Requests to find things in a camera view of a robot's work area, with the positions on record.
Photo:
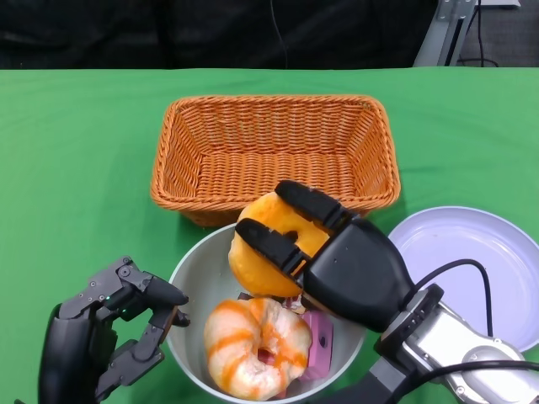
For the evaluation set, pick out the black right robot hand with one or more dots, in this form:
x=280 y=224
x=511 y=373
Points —
x=358 y=269

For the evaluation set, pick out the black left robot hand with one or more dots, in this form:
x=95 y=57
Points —
x=67 y=349

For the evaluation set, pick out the orange bagel bread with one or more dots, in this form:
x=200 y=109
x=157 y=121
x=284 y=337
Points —
x=261 y=273

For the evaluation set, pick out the grey round bowl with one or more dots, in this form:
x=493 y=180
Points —
x=202 y=278

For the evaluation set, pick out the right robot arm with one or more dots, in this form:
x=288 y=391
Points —
x=442 y=332

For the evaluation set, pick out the pink cake slice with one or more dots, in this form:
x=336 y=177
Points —
x=322 y=349

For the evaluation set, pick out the white round plate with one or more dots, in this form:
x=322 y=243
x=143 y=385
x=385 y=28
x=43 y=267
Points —
x=484 y=235

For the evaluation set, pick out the orange wicker basket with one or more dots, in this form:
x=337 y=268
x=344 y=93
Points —
x=273 y=168

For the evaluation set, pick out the white orange-striped donut bread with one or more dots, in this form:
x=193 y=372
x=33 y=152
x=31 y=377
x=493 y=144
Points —
x=240 y=362

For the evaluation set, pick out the green tablecloth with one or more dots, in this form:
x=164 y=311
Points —
x=63 y=147

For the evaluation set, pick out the grey metal stand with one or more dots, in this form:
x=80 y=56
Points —
x=438 y=42

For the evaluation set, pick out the black fabric backdrop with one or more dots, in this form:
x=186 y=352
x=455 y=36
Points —
x=126 y=33

